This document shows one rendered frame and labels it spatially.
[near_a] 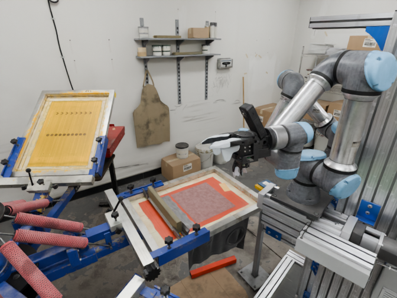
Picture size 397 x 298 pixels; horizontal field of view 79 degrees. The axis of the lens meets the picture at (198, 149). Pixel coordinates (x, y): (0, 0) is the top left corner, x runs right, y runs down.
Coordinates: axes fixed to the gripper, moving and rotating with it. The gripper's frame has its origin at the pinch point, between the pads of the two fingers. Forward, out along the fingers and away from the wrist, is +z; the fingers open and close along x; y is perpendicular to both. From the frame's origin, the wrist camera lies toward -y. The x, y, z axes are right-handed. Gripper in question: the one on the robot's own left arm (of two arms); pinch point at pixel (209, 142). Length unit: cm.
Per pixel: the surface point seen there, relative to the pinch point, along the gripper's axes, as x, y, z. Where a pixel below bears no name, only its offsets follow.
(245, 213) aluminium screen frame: 48, 63, -44
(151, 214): 73, 63, 8
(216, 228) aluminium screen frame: 44, 63, -22
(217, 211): 60, 65, -31
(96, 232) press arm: 59, 56, 39
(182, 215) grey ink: 64, 63, -9
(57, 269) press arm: 56, 69, 58
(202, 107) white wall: 294, 33, -123
